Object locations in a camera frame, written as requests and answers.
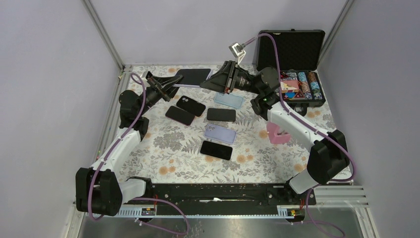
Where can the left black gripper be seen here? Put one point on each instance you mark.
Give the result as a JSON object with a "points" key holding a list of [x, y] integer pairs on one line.
{"points": [[164, 86]]}

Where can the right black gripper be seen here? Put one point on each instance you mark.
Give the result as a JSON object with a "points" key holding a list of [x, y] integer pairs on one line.
{"points": [[224, 81]]}

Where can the light blue phone case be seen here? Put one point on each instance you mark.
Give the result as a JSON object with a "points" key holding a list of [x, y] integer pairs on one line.
{"points": [[230, 100]]}

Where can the black phone case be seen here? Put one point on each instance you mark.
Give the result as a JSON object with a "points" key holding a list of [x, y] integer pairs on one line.
{"points": [[190, 105]]}

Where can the lilac phone case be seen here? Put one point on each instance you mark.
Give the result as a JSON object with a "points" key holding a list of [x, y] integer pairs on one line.
{"points": [[219, 133]]}

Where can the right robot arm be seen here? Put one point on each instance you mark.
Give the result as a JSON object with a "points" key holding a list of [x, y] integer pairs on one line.
{"points": [[328, 153]]}

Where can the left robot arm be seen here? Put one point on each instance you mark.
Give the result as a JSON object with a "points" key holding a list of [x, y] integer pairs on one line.
{"points": [[98, 191]]}

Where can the black poker chip case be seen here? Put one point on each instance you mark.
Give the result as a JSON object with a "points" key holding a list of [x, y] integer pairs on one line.
{"points": [[298, 55]]}

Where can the floral tablecloth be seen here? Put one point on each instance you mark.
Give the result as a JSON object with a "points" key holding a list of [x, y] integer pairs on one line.
{"points": [[170, 151]]}

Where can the playing cards deck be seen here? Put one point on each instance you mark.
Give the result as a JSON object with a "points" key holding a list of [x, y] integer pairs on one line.
{"points": [[289, 85]]}

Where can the pink box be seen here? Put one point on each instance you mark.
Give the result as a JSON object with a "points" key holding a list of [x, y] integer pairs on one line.
{"points": [[276, 135]]}

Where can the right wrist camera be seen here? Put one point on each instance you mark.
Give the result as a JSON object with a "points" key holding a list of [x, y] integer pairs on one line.
{"points": [[238, 51]]}

